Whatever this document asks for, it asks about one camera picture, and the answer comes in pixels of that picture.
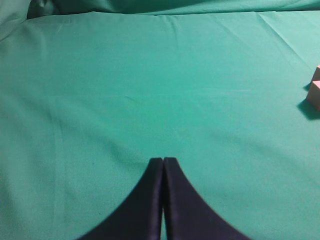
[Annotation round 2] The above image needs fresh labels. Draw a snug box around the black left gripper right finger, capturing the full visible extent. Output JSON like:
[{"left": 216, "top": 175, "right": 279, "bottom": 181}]
[{"left": 162, "top": 157, "right": 249, "bottom": 240}]

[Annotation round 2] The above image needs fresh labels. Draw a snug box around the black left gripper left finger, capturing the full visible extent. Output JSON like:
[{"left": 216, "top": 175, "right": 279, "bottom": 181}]
[{"left": 79, "top": 158, "right": 164, "bottom": 240}]

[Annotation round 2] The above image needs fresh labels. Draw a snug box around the pink cube placed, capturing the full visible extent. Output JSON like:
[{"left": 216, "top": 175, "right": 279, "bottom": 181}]
[{"left": 306, "top": 80, "right": 320, "bottom": 112}]

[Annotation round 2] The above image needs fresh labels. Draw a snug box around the green cloth backdrop and cover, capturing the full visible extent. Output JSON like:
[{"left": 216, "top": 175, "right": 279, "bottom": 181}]
[{"left": 0, "top": 0, "right": 320, "bottom": 240}]

